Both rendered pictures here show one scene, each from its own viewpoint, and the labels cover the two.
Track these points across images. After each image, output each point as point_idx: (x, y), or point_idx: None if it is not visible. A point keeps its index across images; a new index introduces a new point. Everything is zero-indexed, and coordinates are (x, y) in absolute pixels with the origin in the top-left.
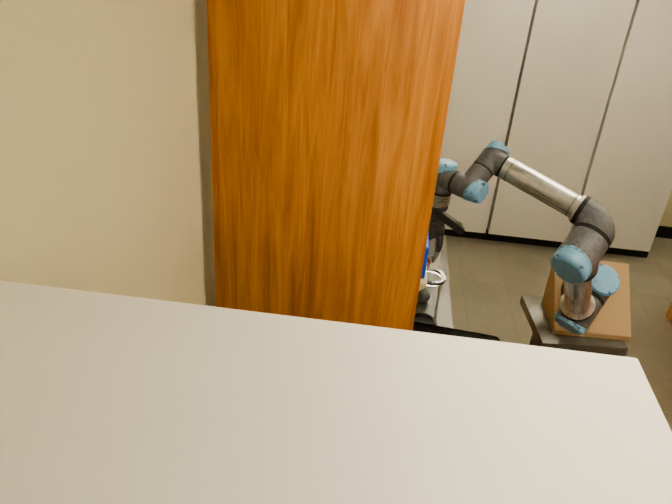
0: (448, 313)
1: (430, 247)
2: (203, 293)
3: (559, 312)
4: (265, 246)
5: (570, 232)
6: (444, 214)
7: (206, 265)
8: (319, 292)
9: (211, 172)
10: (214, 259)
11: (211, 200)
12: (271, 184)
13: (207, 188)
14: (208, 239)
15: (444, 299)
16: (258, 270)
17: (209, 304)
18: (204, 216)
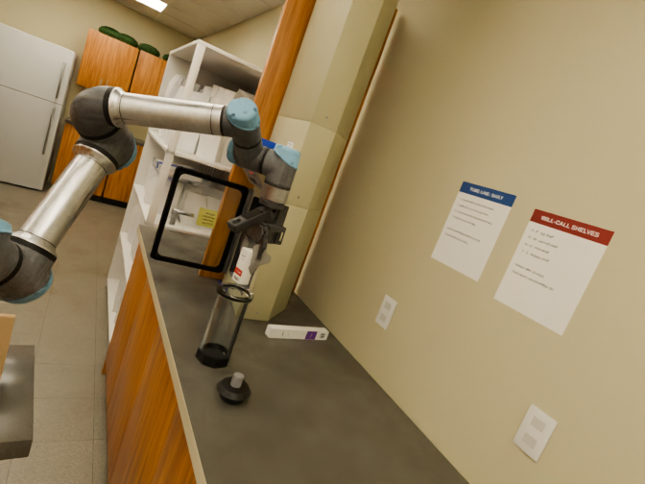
0: (183, 378)
1: (252, 246)
2: (331, 196)
3: (49, 271)
4: None
5: (126, 126)
6: (258, 207)
7: (339, 185)
8: None
9: (363, 144)
10: (344, 193)
11: (356, 157)
12: None
13: (356, 148)
14: (346, 175)
15: (195, 401)
16: None
17: (331, 210)
18: (348, 158)
